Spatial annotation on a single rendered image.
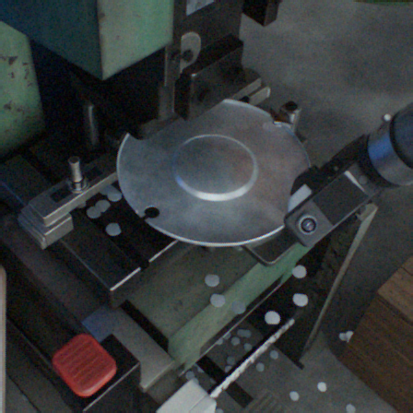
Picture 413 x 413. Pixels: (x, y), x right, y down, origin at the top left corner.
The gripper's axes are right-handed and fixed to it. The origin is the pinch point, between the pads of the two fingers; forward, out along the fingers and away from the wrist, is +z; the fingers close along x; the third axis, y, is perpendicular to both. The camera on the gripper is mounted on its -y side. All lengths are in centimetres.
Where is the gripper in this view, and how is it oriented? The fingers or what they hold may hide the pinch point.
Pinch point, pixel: (292, 218)
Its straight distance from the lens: 87.8
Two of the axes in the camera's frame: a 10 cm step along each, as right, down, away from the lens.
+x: -6.3, -7.7, 0.0
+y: 6.8, -5.5, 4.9
